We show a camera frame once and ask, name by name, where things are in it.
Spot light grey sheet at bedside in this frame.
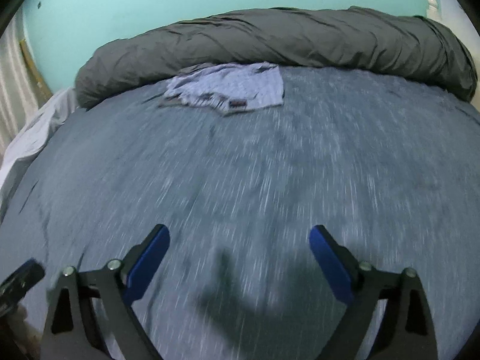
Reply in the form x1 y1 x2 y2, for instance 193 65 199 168
1 87 79 219

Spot wooden stick by wall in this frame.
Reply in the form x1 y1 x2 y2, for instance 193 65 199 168
19 39 52 102

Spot blue-grey patterned bed sheet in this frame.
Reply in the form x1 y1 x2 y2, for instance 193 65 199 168
1 67 479 359

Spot beige striped curtain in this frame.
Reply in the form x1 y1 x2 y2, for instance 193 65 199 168
0 8 42 155

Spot dark grey rolled duvet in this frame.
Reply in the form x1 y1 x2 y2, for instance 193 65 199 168
74 7 478 108

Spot cream tufted headboard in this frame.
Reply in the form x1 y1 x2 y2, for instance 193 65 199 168
426 0 443 22

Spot light plaid pyjama shorts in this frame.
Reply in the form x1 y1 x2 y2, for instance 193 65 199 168
160 62 284 116

